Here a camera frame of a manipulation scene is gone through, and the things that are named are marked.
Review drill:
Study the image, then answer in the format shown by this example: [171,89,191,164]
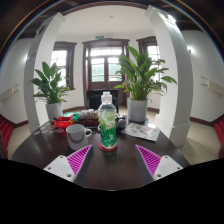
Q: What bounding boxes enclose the large potted leafy plant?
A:
[113,45,178,123]

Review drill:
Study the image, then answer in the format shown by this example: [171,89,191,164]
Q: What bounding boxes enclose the red carpeted stairs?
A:
[0,114,14,148]

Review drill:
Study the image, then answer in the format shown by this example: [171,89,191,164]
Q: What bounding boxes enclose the printed paper sheet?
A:
[120,121,161,142]

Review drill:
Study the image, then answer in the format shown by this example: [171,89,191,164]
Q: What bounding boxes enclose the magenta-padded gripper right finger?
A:
[133,144,184,186]

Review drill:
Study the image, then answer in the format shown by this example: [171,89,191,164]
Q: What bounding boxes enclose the group of round stickers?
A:
[32,122,66,136]

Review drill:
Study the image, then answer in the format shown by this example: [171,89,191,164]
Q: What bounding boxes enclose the brown wooden glazed door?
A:
[82,38,131,108]

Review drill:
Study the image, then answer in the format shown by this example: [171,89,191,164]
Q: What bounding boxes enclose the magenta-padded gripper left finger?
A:
[43,143,94,186]

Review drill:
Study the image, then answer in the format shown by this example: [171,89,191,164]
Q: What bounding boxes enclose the red plastic box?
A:
[53,115,76,129]

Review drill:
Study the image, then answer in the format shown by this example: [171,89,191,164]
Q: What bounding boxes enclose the small potted leafy plant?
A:
[29,61,72,123]

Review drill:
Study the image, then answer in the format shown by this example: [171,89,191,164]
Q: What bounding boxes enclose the clear green-labelled drink bottle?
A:
[97,91,118,149]

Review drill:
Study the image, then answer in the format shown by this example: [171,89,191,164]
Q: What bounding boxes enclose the white ceramic mug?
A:
[65,123,93,151]

